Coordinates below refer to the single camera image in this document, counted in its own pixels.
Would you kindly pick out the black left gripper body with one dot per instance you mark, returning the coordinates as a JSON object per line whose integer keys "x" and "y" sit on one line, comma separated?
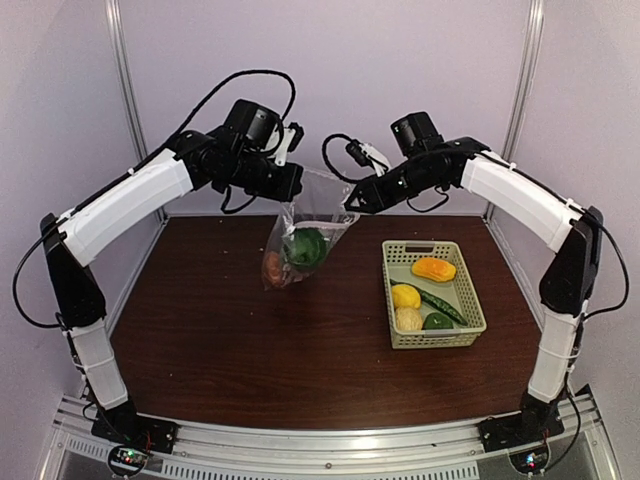
{"x": 249, "y": 174}

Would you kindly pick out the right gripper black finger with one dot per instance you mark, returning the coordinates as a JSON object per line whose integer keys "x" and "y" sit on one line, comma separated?
{"x": 359, "y": 193}
{"x": 358, "y": 205}

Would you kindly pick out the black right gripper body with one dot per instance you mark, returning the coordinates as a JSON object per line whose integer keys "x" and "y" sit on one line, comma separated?
{"x": 417, "y": 179}

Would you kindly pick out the clear zip top bag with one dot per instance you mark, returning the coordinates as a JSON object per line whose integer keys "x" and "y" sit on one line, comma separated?
{"x": 320, "y": 206}

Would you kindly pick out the green bok choy toy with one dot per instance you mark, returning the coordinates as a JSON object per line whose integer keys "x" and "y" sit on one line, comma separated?
{"x": 305, "y": 248}

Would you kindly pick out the brown potato toy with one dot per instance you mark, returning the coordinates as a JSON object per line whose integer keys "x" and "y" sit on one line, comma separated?
{"x": 276, "y": 272}

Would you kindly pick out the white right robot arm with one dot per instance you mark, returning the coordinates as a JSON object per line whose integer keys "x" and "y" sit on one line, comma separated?
{"x": 572, "y": 233}

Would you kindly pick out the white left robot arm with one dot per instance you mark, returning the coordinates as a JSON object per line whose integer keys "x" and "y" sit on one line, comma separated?
{"x": 74, "y": 240}

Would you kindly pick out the pale green perforated basket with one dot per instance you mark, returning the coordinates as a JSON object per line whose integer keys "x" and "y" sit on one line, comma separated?
{"x": 397, "y": 258}

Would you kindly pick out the orange mango slice toy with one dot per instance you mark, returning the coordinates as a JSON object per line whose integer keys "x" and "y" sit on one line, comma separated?
{"x": 434, "y": 269}

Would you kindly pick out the yellow lemon toy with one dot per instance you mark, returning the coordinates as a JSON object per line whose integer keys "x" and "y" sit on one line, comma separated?
{"x": 405, "y": 296}

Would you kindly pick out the dark green cucumber toy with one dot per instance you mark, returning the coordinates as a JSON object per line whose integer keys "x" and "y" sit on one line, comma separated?
{"x": 444, "y": 307}

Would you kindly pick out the beige walnut toy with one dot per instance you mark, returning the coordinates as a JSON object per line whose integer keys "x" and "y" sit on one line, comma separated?
{"x": 408, "y": 319}

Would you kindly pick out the green pepper toy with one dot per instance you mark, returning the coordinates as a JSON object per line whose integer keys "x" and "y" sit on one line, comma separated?
{"x": 437, "y": 321}

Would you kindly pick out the right circuit board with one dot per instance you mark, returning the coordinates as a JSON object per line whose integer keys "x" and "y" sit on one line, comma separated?
{"x": 530, "y": 461}

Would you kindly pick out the circuit board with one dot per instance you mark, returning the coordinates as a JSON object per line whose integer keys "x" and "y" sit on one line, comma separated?
{"x": 126, "y": 461}
{"x": 530, "y": 461}

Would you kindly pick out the left circuit board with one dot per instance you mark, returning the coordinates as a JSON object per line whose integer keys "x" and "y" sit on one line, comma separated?
{"x": 126, "y": 461}

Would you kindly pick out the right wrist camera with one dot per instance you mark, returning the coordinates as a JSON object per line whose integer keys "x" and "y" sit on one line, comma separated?
{"x": 366, "y": 155}

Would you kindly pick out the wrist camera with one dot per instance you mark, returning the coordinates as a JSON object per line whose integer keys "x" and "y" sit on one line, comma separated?
{"x": 366, "y": 155}
{"x": 286, "y": 143}

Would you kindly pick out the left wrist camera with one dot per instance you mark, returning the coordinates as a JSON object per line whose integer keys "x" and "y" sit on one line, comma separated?
{"x": 286, "y": 143}

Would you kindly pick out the right aluminium corner post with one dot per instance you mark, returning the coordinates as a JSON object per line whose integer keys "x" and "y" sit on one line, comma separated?
{"x": 529, "y": 60}

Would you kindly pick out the aluminium corner post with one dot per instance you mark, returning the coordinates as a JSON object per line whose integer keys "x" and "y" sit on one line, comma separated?
{"x": 529, "y": 60}
{"x": 119, "y": 48}

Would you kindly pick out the left aluminium corner post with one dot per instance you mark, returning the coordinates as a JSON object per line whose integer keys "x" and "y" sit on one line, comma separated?
{"x": 119, "y": 48}

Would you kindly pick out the aluminium front rail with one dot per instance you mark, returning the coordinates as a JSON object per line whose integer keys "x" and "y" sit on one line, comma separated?
{"x": 450, "y": 450}

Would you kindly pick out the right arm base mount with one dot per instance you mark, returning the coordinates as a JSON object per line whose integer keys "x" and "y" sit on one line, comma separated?
{"x": 520, "y": 430}

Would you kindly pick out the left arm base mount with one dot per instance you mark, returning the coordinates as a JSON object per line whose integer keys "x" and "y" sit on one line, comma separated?
{"x": 124, "y": 425}

